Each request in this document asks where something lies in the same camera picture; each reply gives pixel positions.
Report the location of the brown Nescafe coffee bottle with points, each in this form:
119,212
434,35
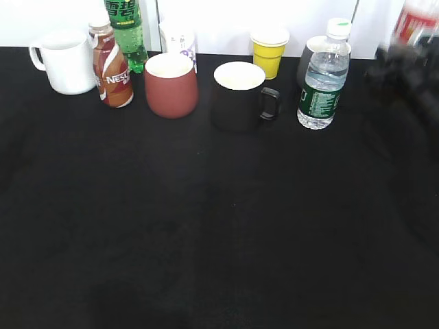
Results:
110,68

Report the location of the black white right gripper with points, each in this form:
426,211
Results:
410,70

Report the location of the clear water bottle green label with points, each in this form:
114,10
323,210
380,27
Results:
316,108

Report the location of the green Sprite bottle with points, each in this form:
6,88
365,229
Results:
125,19

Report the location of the red-brown ceramic cup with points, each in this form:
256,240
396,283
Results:
171,86

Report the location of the black mug white interior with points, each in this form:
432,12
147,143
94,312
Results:
240,101

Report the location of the grey cup white interior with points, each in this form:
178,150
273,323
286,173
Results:
303,61

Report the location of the white ceramic mug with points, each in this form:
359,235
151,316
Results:
67,58

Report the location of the cola bottle red label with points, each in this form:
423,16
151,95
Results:
415,14

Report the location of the white purple paper cup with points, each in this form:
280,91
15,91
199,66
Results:
178,37

